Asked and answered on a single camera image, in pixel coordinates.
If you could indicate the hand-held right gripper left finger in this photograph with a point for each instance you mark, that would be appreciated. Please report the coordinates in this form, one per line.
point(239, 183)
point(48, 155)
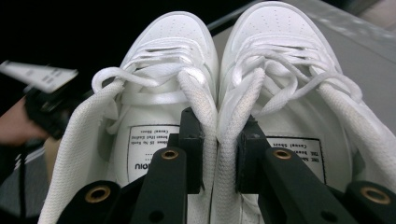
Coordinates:
point(165, 186)

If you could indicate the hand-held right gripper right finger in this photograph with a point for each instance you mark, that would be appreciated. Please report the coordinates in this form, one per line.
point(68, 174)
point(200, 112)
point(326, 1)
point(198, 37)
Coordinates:
point(289, 193)

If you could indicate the white sneaker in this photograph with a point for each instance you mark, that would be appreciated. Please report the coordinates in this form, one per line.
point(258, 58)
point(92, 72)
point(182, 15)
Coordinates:
point(280, 31)
point(149, 102)

